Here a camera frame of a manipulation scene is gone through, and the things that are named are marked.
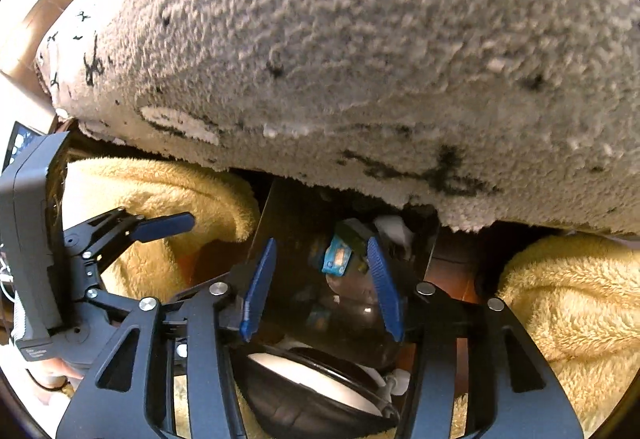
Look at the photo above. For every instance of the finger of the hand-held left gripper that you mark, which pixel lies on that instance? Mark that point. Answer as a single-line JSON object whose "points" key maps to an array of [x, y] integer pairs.
{"points": [[107, 301], [165, 225]]}

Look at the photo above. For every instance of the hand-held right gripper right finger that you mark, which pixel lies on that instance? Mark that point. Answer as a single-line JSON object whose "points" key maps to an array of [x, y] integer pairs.
{"points": [[386, 291]]}

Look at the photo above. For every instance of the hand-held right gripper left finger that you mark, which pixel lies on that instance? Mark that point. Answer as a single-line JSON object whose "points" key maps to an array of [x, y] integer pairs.
{"points": [[257, 291]]}

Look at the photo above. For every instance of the blue snack wrapper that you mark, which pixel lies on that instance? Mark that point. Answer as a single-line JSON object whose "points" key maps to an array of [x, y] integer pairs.
{"points": [[336, 260]]}

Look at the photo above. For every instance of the black trash bin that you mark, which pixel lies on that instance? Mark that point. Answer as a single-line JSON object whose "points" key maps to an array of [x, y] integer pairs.
{"points": [[295, 229]]}

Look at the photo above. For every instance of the person's left leg yellow fleece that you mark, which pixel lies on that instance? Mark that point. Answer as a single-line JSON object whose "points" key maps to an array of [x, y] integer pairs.
{"points": [[175, 189]]}

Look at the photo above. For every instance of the person's leg yellow fleece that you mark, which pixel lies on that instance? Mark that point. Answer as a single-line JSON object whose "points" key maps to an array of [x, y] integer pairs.
{"points": [[575, 309], [175, 189]]}

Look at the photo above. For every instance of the clear plastic container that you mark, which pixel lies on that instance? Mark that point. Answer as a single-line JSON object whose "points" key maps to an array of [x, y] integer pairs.
{"points": [[350, 321]]}

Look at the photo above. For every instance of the dark snack packet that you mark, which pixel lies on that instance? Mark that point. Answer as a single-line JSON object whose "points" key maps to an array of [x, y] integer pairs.
{"points": [[357, 234]]}

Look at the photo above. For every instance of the white crumpled tissue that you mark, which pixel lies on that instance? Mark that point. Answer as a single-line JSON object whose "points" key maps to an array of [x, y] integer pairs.
{"points": [[395, 226]]}

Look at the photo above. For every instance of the black takeout bowl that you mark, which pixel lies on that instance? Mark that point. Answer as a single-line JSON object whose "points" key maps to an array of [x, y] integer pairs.
{"points": [[310, 414]]}

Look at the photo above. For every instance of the person's right leg yellow fleece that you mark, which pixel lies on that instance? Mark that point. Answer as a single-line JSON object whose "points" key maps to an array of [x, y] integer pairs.
{"points": [[575, 309]]}

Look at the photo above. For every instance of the grey printed fleece blanket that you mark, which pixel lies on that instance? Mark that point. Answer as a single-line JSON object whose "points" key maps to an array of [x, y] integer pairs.
{"points": [[350, 44]]}

